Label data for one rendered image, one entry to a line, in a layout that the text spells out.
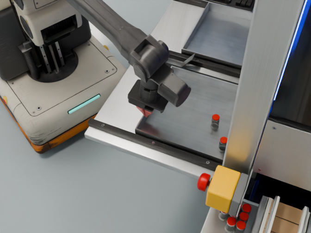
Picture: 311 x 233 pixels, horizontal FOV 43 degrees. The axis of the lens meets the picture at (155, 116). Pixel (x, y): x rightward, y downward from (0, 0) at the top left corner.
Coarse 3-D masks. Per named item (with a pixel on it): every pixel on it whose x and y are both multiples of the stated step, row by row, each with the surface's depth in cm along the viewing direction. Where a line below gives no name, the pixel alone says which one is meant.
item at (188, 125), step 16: (192, 80) 122; (208, 80) 119; (192, 96) 118; (208, 96) 118; (224, 96) 118; (160, 112) 115; (176, 112) 115; (192, 112) 115; (208, 112) 114; (224, 112) 114; (144, 128) 112; (160, 128) 112; (176, 128) 112; (192, 128) 111; (208, 128) 111; (224, 128) 111; (176, 144) 105; (192, 144) 108; (208, 144) 108
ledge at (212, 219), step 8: (256, 208) 96; (208, 216) 96; (216, 216) 96; (208, 224) 94; (216, 224) 94; (224, 224) 94; (248, 224) 94; (200, 232) 94; (208, 232) 93; (216, 232) 93; (224, 232) 93; (232, 232) 93; (248, 232) 93
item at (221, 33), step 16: (208, 16) 140; (224, 16) 140; (240, 16) 139; (192, 32) 131; (208, 32) 135; (224, 32) 135; (240, 32) 135; (192, 48) 131; (208, 48) 131; (224, 48) 130; (240, 48) 130; (224, 64) 123; (240, 64) 121
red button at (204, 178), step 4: (200, 176) 88; (204, 176) 87; (208, 176) 87; (200, 180) 87; (204, 180) 87; (208, 180) 88; (200, 184) 87; (204, 184) 86; (208, 184) 88; (200, 188) 87; (204, 188) 87
